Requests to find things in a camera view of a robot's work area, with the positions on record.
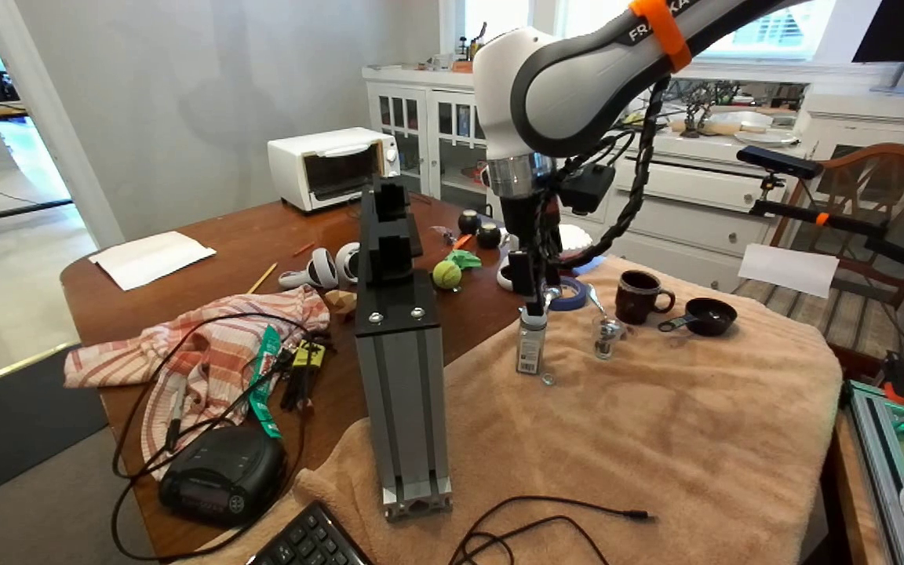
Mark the black clock radio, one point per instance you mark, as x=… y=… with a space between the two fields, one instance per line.
x=221 y=476

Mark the white sideboard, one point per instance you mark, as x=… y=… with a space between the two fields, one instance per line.
x=704 y=209

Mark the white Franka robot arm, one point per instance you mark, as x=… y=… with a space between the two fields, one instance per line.
x=577 y=83

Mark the white toaster oven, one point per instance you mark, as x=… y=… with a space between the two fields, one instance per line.
x=327 y=169

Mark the yellow black connectors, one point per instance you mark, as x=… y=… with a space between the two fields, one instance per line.
x=305 y=362

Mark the aluminium extrusion camera stand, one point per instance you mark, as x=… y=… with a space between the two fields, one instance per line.
x=407 y=420

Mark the pink striped cloth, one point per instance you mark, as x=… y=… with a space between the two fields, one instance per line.
x=210 y=349

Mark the white paper sheet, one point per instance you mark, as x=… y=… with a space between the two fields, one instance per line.
x=148 y=259

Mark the black ball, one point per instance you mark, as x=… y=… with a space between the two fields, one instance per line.
x=488 y=237
x=469 y=221

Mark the small clear glass cup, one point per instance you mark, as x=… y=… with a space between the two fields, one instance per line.
x=607 y=334

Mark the black keyboard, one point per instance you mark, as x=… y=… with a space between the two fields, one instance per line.
x=311 y=539

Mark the dark grey rug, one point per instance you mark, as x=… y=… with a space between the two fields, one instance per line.
x=13 y=441

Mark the dark brown mug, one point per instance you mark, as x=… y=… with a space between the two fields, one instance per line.
x=637 y=297

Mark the black boom camera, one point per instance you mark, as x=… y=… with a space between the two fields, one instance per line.
x=775 y=162

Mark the brown wooden dining table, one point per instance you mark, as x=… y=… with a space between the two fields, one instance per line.
x=265 y=240

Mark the white headphones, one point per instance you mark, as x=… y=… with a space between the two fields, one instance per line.
x=327 y=268

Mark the brown wooden chair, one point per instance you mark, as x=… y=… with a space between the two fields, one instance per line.
x=881 y=209

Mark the white glass-door cabinet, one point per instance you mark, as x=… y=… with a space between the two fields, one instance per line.
x=432 y=127

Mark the white card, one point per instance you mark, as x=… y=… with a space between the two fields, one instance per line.
x=786 y=272

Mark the aluminium base frame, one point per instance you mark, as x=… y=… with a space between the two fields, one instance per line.
x=891 y=451

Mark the black measuring cup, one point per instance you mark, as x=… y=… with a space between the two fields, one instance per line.
x=709 y=315

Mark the whitish bottle lid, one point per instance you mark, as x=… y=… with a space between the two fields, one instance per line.
x=534 y=312

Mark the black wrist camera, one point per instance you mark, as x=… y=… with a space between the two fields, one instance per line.
x=584 y=188

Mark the yellow pencil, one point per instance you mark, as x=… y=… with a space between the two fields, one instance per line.
x=265 y=276

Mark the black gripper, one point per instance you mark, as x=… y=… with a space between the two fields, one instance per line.
x=531 y=237

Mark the yellow green toy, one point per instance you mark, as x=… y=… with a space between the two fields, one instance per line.
x=446 y=275

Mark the black stand camera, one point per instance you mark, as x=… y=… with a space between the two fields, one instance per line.
x=391 y=252

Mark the blue bowl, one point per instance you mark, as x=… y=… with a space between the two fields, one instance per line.
x=569 y=297

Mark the green packet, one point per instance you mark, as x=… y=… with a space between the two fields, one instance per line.
x=265 y=381

